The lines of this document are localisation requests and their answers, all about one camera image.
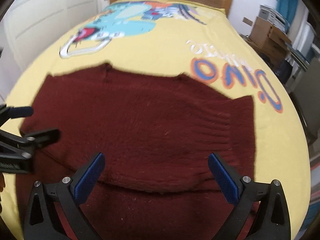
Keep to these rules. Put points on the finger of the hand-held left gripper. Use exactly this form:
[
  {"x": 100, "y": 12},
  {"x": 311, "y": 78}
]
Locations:
[
  {"x": 42, "y": 135},
  {"x": 21, "y": 112}
]

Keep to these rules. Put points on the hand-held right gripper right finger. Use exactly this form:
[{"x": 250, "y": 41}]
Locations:
[{"x": 223, "y": 178}]

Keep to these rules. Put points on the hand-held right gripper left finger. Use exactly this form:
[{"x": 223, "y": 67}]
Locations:
[{"x": 90, "y": 177}]

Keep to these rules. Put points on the dark red knit sweater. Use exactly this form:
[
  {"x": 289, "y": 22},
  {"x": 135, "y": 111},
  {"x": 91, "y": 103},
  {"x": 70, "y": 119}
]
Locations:
[{"x": 150, "y": 130}]

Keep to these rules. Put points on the white wardrobe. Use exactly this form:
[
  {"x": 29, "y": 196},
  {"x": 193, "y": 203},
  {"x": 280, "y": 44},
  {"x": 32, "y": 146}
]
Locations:
[{"x": 37, "y": 17}]

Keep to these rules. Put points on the dark bag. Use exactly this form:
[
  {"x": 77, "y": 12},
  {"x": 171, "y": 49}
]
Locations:
[{"x": 284, "y": 71}]

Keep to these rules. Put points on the small cardboard box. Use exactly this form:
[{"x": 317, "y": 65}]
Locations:
[{"x": 273, "y": 50}]

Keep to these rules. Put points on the yellow printed blanket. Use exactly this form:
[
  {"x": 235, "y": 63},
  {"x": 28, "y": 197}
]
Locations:
[{"x": 162, "y": 50}]

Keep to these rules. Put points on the large cardboard box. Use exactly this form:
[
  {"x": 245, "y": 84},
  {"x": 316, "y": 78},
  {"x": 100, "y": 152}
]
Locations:
[{"x": 261, "y": 32}]

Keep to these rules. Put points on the grey printer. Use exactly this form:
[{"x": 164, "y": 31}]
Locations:
[{"x": 271, "y": 16}]

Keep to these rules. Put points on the teal curtain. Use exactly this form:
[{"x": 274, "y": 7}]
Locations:
[{"x": 287, "y": 5}]

